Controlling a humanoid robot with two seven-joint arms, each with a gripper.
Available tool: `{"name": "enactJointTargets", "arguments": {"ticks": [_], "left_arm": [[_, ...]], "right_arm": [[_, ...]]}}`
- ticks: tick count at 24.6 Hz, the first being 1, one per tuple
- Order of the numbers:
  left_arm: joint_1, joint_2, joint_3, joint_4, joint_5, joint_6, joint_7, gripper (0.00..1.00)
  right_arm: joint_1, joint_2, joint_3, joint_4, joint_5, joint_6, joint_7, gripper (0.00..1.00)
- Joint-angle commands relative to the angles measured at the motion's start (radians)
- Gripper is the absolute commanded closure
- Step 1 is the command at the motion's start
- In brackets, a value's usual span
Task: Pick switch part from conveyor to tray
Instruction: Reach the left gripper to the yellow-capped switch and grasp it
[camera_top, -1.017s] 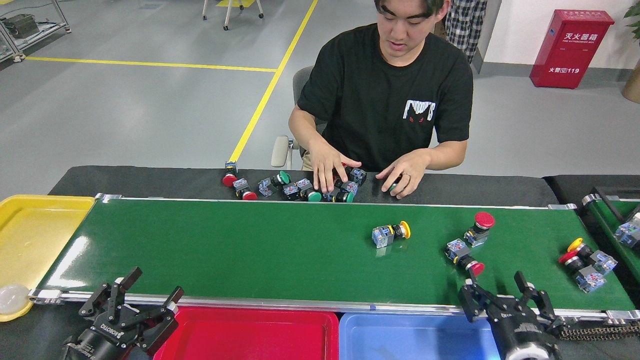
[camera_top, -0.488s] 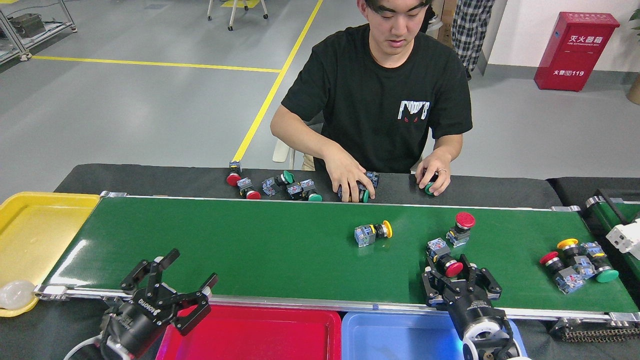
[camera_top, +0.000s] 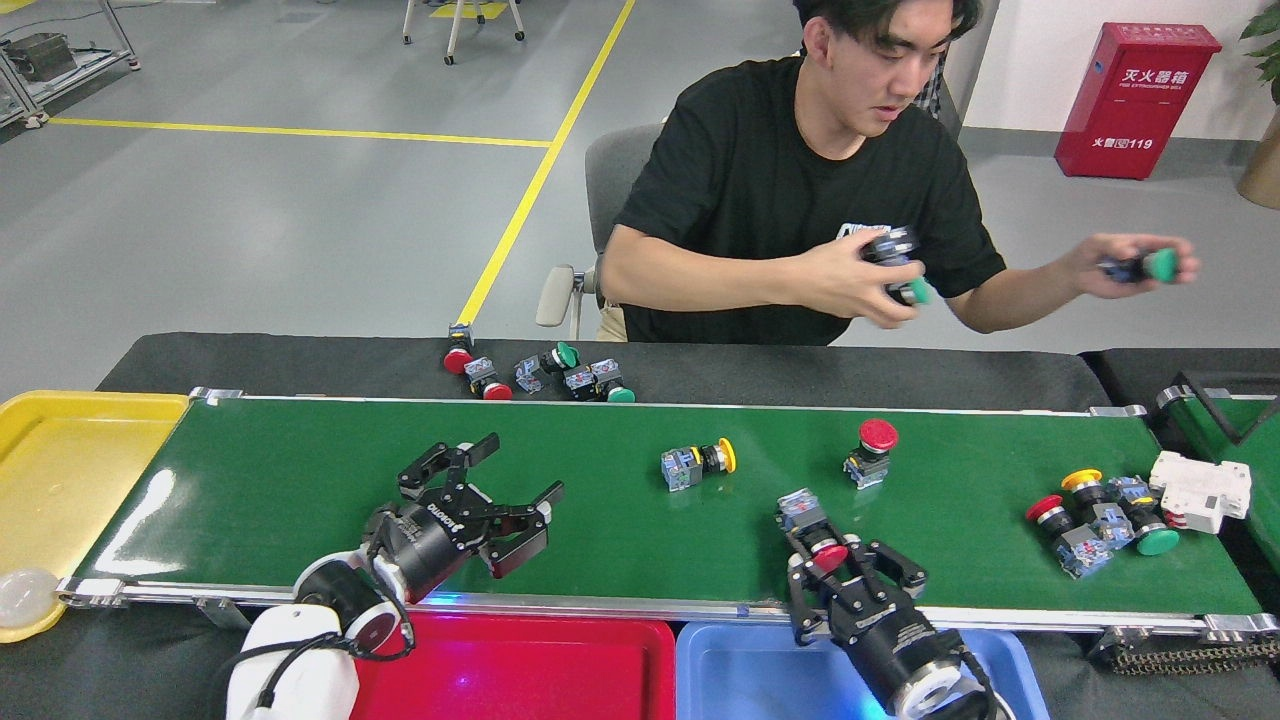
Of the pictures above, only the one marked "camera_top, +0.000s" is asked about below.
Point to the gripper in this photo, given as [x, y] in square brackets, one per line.
[420, 548]
[885, 635]

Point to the red push button switch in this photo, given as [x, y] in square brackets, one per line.
[488, 382]
[872, 450]
[1065, 535]
[812, 530]
[458, 358]

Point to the white circuit breaker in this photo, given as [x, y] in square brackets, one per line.
[1200, 490]

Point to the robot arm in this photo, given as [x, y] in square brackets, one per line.
[940, 695]
[290, 660]

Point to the person's left forearm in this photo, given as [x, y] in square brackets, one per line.
[1020, 295]

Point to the person's right forearm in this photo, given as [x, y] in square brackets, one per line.
[720, 275]

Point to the blue plastic tray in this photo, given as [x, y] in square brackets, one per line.
[740, 680]

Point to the red plastic tray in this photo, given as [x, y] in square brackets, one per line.
[520, 670]

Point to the long green conveyor belt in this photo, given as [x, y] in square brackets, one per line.
[650, 540]

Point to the yellow plastic tray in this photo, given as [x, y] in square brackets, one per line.
[60, 470]

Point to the short green conveyor belt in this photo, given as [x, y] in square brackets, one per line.
[1262, 500]

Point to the person's right hand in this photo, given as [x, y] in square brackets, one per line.
[850, 280]

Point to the person's left hand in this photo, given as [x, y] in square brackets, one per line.
[1085, 268]

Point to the grey office chair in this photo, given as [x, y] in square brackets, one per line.
[612, 175]

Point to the person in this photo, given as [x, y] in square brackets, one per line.
[740, 200]
[930, 90]

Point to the clear round plastic lid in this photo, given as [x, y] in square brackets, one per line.
[22, 597]

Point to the white wheeled stand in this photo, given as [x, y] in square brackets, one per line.
[458, 30]

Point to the red fire extinguisher cabinet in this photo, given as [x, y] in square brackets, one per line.
[1135, 100]

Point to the potted green plant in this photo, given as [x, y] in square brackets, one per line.
[1262, 170]

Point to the grey metal box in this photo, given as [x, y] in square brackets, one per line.
[40, 55]

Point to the black guide bracket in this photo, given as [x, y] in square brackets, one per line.
[1240, 437]

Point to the aluminium frame rack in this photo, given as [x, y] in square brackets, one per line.
[90, 62]

